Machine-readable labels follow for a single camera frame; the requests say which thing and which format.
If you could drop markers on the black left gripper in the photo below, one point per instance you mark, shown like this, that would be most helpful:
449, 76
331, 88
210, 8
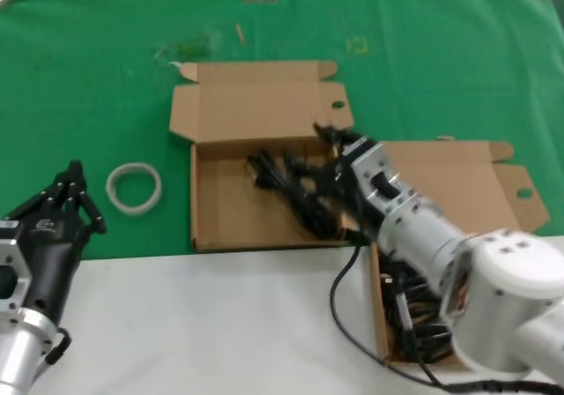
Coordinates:
50, 254

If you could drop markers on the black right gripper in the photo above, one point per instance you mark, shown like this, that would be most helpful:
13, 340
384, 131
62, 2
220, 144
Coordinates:
352, 196

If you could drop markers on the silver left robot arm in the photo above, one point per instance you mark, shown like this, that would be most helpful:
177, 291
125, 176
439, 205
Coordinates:
22, 351

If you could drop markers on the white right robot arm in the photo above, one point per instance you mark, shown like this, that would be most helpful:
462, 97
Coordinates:
498, 289

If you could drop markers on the open cardboard box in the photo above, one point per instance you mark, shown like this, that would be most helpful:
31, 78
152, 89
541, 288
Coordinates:
462, 179
255, 104

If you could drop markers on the white tape roll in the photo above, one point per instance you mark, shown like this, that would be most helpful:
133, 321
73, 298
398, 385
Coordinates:
132, 210

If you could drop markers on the green tablecloth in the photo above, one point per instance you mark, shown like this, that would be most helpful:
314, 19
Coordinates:
88, 82

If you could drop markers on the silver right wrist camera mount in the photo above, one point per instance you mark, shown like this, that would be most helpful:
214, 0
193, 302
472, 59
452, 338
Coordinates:
374, 166

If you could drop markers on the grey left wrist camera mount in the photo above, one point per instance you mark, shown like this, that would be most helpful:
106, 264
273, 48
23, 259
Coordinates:
11, 271

